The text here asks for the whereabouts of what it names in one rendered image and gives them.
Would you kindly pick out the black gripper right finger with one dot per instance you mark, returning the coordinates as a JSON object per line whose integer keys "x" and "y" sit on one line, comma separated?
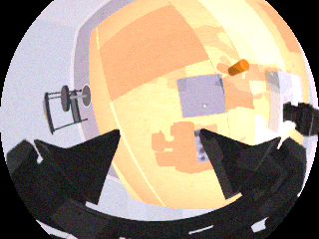
{"x": 233, "y": 162}

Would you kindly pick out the orange cylinder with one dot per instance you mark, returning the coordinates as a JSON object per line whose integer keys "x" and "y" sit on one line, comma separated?
{"x": 237, "y": 68}

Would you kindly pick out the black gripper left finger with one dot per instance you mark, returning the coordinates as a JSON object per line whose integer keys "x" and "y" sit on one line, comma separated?
{"x": 85, "y": 165}

